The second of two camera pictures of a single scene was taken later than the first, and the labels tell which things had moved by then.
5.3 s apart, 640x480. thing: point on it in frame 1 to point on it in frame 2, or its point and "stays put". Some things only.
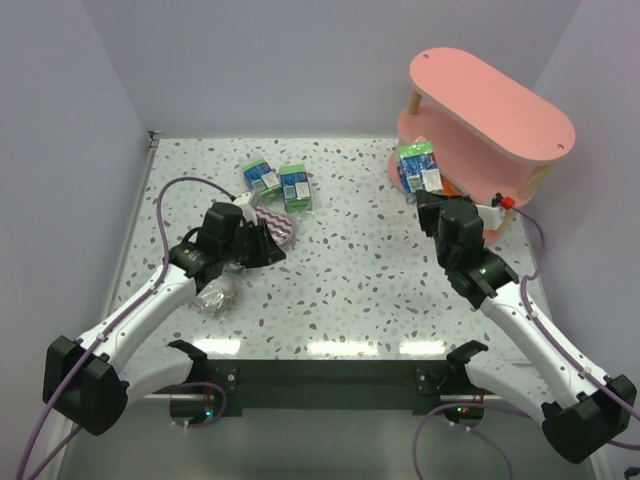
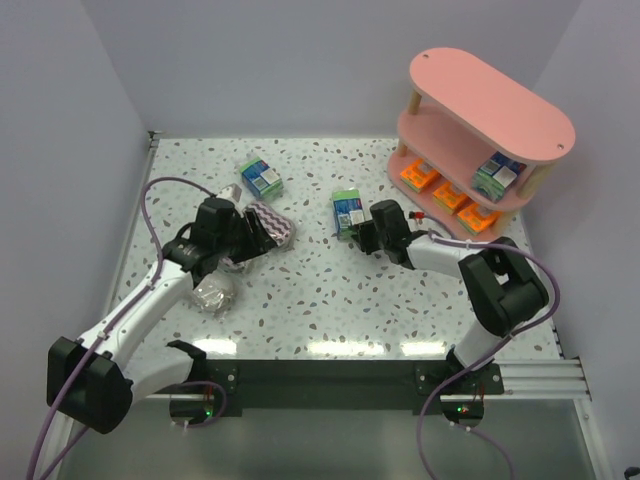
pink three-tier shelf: (497, 140) stays put
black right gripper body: (439, 212) to (367, 237)
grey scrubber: (216, 297) stays put
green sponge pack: (261, 179) stays put
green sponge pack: (296, 189) to (348, 211)
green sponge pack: (418, 167) to (496, 175)
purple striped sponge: (280, 226) stays put
